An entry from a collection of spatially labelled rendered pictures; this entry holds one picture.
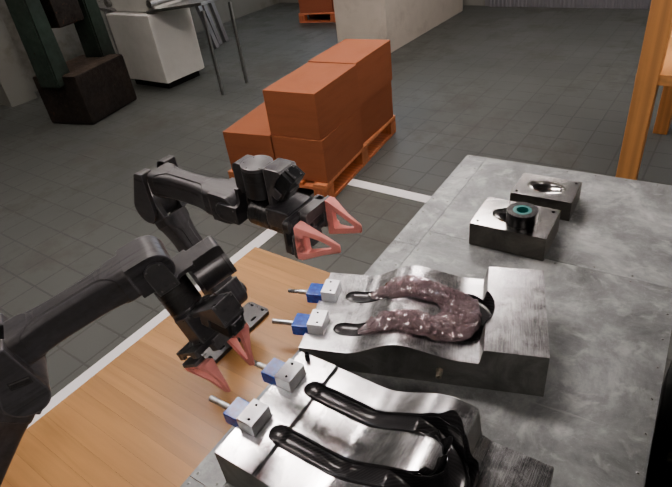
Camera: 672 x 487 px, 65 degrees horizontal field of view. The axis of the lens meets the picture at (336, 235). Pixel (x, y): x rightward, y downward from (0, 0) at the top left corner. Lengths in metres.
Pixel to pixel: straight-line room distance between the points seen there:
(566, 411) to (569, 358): 0.14
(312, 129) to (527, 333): 2.26
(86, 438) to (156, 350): 0.25
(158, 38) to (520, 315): 5.30
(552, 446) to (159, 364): 0.85
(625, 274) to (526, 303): 0.37
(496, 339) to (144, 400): 0.75
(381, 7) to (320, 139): 3.14
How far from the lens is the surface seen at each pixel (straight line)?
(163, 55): 6.05
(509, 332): 1.10
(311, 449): 0.97
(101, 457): 1.21
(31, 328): 0.85
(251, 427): 0.98
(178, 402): 1.23
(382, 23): 6.11
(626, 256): 1.53
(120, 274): 0.82
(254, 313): 1.34
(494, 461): 0.98
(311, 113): 3.09
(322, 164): 3.20
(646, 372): 1.24
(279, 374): 1.04
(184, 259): 0.86
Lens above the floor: 1.68
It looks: 34 degrees down
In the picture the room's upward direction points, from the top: 8 degrees counter-clockwise
